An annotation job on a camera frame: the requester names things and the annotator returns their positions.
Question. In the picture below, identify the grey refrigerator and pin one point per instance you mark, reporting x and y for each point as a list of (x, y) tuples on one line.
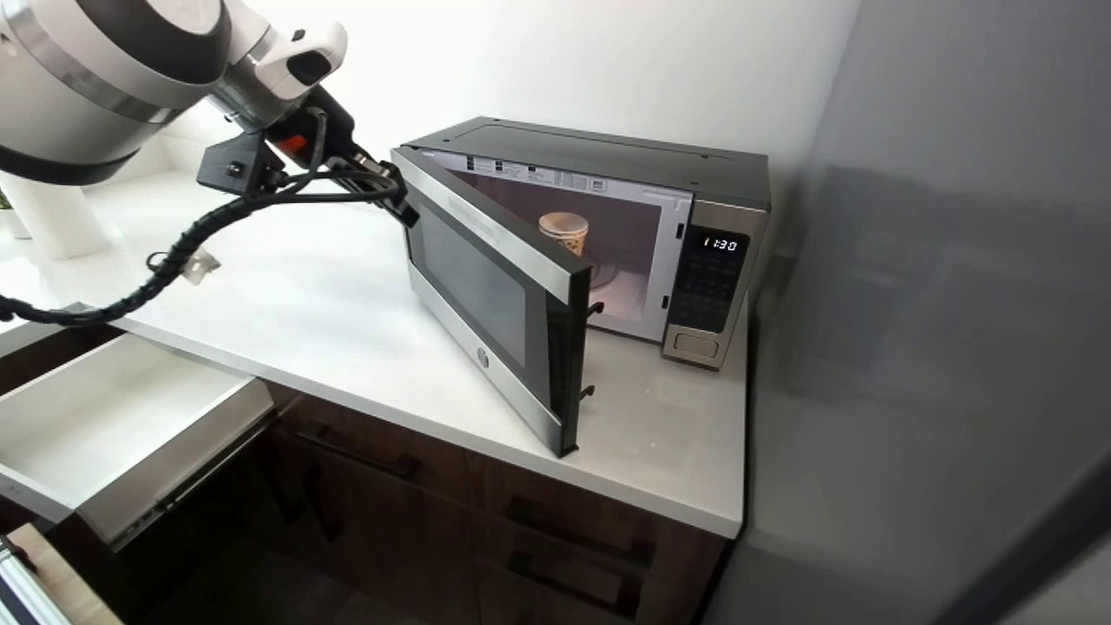
[(930, 432)]

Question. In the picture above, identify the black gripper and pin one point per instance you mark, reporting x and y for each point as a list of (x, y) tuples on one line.
[(307, 143)]

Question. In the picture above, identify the microwave door with glass window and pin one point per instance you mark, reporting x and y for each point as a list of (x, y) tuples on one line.
[(507, 297)]

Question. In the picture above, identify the paper cup inside microwave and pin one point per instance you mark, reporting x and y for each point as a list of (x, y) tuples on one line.
[(566, 227)]

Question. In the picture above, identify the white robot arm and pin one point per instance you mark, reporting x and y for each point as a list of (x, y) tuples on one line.
[(84, 86)]

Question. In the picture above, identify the dark wooden base cabinet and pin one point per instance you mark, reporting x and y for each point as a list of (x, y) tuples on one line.
[(434, 532)]

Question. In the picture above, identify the black microwave oven body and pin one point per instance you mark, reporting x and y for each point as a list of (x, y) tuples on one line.
[(667, 230)]

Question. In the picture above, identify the open white drawer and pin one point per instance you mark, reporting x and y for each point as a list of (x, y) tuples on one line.
[(118, 432)]

